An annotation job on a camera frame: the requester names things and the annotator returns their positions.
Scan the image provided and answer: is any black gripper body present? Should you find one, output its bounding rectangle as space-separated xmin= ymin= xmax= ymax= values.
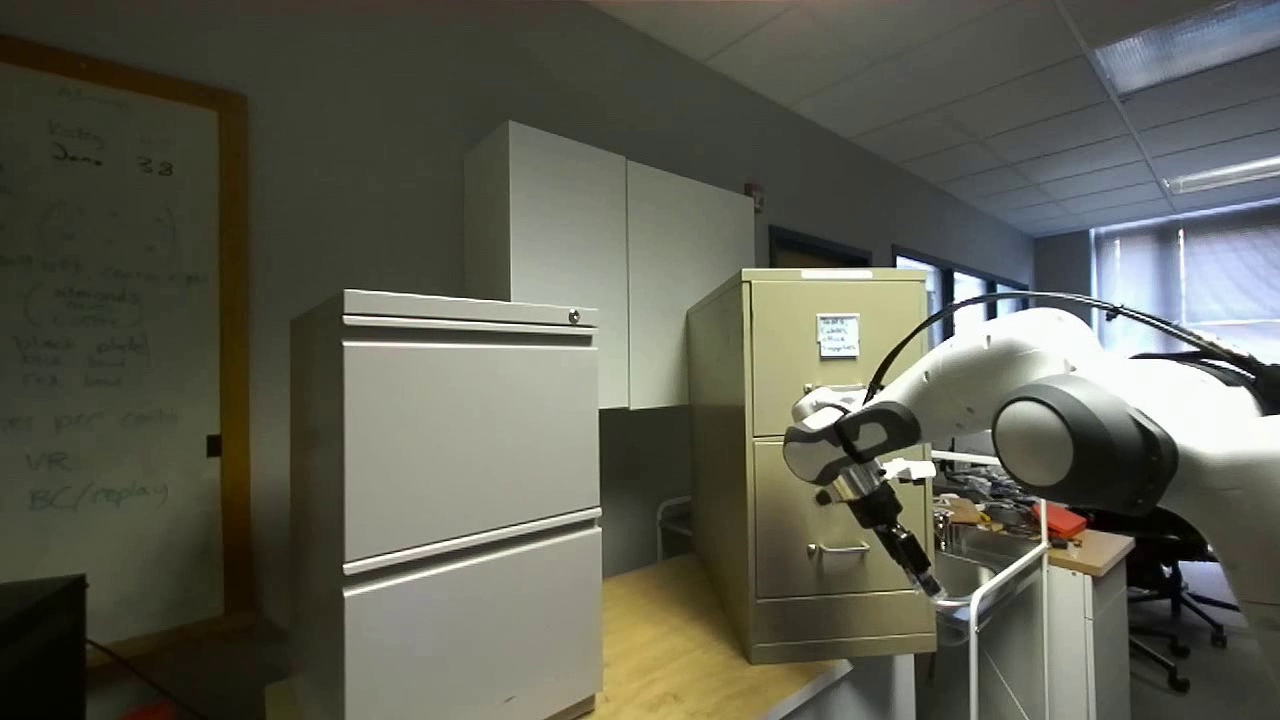
xmin=841 ymin=475 xmax=905 ymax=536

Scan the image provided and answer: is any silver bottom drawer handle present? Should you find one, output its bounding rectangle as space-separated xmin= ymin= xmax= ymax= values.
xmin=803 ymin=538 xmax=873 ymax=565

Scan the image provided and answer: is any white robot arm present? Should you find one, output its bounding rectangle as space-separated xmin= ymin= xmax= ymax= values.
xmin=786 ymin=308 xmax=1280 ymax=623

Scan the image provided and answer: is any beige filing cabinet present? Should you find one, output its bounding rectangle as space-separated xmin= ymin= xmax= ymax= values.
xmin=684 ymin=269 xmax=937 ymax=662

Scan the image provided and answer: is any beige top cabinet drawer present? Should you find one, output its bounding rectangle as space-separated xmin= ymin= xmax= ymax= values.
xmin=747 ymin=277 xmax=930 ymax=434

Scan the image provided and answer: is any grey lateral filing cabinet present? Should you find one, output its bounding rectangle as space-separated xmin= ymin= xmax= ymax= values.
xmin=293 ymin=288 xmax=603 ymax=720

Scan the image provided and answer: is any red object on desk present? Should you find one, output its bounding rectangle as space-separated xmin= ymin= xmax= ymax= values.
xmin=1043 ymin=504 xmax=1087 ymax=546

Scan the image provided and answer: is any white paper label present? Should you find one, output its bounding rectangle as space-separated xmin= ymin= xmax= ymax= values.
xmin=817 ymin=311 xmax=862 ymax=359

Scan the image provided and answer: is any black office chair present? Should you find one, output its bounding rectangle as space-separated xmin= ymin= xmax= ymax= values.
xmin=1128 ymin=506 xmax=1232 ymax=692

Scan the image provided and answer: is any wood framed whiteboard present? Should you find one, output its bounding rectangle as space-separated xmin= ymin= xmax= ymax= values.
xmin=0 ymin=35 xmax=255 ymax=656

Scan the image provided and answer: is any black box lower left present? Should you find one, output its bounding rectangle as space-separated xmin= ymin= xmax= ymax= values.
xmin=0 ymin=576 xmax=89 ymax=720

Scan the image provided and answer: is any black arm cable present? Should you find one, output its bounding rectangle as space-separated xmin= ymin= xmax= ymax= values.
xmin=862 ymin=288 xmax=1280 ymax=404

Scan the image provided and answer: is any white wall cabinet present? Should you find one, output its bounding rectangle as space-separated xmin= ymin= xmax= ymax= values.
xmin=465 ymin=118 xmax=755 ymax=411

